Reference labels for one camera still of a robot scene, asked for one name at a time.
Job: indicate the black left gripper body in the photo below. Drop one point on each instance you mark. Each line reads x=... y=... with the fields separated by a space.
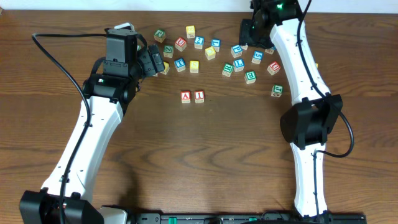
x=142 y=67

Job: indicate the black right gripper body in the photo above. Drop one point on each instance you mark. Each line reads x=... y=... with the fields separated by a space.
x=250 y=34

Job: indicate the red A block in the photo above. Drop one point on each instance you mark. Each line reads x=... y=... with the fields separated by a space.
x=185 y=96

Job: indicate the blue 2 block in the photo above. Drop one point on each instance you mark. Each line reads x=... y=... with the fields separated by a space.
x=199 y=42

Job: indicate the red I block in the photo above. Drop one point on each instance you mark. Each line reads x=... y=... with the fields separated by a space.
x=199 y=96

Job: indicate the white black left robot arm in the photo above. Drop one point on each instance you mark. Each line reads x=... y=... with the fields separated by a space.
x=65 y=197

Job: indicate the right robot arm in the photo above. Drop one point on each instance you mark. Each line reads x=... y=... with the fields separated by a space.
x=314 y=111

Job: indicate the yellow O block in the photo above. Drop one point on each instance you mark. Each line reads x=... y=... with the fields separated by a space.
x=166 y=68

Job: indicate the green Z block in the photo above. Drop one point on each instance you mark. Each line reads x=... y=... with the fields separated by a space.
x=168 y=51

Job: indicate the blue T block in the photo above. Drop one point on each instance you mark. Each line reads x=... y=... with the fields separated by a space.
x=180 y=64

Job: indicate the blue P block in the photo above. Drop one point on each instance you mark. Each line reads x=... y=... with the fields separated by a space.
x=236 y=51

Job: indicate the blue 5 block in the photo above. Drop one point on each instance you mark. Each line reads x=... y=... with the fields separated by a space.
x=257 y=57

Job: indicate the blue D block right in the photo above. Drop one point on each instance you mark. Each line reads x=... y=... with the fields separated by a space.
x=270 y=50

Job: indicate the green J block top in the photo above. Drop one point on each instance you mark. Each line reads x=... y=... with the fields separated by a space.
x=159 y=35

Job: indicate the green j block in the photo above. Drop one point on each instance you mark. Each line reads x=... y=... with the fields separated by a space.
x=277 y=91
x=159 y=35

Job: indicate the red U block left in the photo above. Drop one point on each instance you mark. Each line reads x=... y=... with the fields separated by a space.
x=180 y=44

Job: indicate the red u block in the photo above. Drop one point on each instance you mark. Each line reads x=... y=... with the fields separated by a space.
x=180 y=44
x=273 y=68

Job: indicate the blue L block lower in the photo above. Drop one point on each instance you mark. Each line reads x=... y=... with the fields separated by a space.
x=238 y=65

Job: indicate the blue l block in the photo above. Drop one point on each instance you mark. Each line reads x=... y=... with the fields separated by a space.
x=238 y=65
x=216 y=44

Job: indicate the yellow S block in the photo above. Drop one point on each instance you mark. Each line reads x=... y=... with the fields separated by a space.
x=194 y=66

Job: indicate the blue L block upper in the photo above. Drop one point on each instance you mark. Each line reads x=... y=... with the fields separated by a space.
x=216 y=44

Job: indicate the red U block right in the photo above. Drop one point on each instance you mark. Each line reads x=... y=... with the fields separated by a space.
x=273 y=68

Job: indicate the green B block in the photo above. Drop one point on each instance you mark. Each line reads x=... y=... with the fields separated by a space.
x=250 y=77

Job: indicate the green R block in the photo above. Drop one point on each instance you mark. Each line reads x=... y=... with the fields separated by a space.
x=227 y=70

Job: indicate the yellow block centre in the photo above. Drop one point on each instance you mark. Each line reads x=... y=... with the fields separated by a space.
x=210 y=53

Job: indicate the yellow block top row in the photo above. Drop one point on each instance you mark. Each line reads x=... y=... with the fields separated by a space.
x=190 y=31

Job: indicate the green J block lower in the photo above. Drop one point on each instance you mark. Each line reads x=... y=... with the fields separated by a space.
x=277 y=91

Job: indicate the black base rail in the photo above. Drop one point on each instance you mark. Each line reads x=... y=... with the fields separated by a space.
x=265 y=218

